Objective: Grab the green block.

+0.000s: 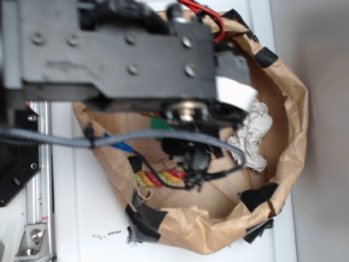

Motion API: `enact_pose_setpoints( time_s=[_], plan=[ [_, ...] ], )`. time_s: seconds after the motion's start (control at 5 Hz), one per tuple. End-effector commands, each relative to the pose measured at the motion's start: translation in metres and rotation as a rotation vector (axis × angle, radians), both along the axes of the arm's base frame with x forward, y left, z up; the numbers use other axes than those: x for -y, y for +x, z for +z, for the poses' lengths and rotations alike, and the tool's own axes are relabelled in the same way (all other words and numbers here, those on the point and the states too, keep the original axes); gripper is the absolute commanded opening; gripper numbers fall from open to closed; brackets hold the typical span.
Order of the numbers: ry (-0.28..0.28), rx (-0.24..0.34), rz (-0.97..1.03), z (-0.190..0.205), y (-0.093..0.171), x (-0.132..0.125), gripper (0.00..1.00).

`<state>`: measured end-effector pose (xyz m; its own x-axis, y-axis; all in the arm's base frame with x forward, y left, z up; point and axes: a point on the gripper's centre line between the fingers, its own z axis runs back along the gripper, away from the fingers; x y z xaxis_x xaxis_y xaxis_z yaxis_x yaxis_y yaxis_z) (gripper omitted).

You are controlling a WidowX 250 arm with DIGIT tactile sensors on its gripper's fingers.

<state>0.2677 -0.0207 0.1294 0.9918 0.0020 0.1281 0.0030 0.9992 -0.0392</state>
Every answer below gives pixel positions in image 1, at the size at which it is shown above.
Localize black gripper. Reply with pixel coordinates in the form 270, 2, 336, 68
161, 51, 257, 190

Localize green rectangular block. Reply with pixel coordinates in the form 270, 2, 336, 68
151, 117, 175, 130

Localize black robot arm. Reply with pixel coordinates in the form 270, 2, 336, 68
1, 1, 257, 190

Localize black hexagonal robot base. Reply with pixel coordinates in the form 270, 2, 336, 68
1, 139, 40, 207

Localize crumpled white paper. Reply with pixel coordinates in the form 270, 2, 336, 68
227, 99, 273, 173

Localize brown paper bag bin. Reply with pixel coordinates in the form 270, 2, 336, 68
73, 9, 310, 256

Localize red wire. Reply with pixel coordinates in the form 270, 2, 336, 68
176, 0, 226, 43

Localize thin black wire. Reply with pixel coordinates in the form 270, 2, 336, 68
130, 148, 245, 190

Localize multicolour twisted rope toy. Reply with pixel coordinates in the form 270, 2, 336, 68
134, 167, 186, 188

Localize aluminium extrusion rail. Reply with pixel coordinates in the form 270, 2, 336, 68
26, 100, 57, 260

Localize grey braided cable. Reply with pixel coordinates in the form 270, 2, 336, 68
0, 128, 246, 168

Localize metal corner bracket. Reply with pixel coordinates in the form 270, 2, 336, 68
14, 223, 51, 261

